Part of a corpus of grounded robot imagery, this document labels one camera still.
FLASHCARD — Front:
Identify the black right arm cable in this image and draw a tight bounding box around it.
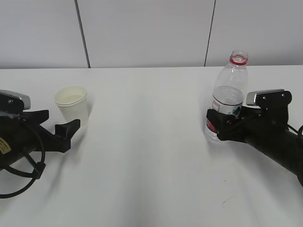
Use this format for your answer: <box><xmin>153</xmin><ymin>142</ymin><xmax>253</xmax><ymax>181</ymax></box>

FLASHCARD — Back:
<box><xmin>287</xmin><ymin>124</ymin><xmax>303</xmax><ymax>138</ymax></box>

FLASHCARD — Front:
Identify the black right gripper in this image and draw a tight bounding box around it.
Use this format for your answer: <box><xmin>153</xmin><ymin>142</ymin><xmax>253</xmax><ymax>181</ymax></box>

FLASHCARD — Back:
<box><xmin>206</xmin><ymin>105</ymin><xmax>290</xmax><ymax>143</ymax></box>

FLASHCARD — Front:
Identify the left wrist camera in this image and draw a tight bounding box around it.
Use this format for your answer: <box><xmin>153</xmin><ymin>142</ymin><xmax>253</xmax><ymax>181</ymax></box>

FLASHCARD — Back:
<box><xmin>0</xmin><ymin>90</ymin><xmax>31</xmax><ymax>114</ymax></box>

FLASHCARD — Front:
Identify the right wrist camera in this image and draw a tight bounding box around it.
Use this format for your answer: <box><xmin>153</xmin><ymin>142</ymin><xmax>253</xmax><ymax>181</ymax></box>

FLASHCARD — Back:
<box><xmin>246</xmin><ymin>89</ymin><xmax>292</xmax><ymax>109</ymax></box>

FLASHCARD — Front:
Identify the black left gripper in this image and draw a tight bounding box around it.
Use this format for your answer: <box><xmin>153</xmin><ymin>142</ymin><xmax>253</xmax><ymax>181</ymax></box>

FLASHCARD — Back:
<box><xmin>0</xmin><ymin>110</ymin><xmax>80</xmax><ymax>156</ymax></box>

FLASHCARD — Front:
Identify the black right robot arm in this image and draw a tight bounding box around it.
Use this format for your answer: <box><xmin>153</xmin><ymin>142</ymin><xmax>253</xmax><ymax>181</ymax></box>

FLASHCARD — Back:
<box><xmin>206</xmin><ymin>107</ymin><xmax>303</xmax><ymax>184</ymax></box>

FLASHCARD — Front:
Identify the Nongfu Spring water bottle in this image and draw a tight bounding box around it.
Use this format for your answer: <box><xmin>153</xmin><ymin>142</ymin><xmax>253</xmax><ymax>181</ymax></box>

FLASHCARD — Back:
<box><xmin>204</xmin><ymin>49</ymin><xmax>249</xmax><ymax>144</ymax></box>

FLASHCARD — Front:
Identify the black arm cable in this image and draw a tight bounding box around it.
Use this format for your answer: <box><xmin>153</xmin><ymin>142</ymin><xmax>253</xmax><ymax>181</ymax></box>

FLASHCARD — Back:
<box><xmin>0</xmin><ymin>115</ymin><xmax>47</xmax><ymax>199</ymax></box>
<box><xmin>287</xmin><ymin>124</ymin><xmax>303</xmax><ymax>138</ymax></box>

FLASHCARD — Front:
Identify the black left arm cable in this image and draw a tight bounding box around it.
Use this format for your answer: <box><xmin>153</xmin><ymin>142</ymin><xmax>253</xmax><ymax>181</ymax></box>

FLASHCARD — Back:
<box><xmin>0</xmin><ymin>115</ymin><xmax>47</xmax><ymax>199</ymax></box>

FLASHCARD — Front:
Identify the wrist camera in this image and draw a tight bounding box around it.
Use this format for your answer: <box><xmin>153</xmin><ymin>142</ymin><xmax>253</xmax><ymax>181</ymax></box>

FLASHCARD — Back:
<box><xmin>246</xmin><ymin>89</ymin><xmax>292</xmax><ymax>109</ymax></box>
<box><xmin>0</xmin><ymin>90</ymin><xmax>31</xmax><ymax>114</ymax></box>

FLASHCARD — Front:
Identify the white paper cup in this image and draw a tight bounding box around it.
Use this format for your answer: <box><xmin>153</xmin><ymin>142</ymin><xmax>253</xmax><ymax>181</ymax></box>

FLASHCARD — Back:
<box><xmin>54</xmin><ymin>85</ymin><xmax>89</xmax><ymax>126</ymax></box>

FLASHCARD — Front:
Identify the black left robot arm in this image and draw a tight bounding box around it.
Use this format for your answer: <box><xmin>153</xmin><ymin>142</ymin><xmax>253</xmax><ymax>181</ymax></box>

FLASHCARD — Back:
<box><xmin>0</xmin><ymin>110</ymin><xmax>80</xmax><ymax>166</ymax></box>

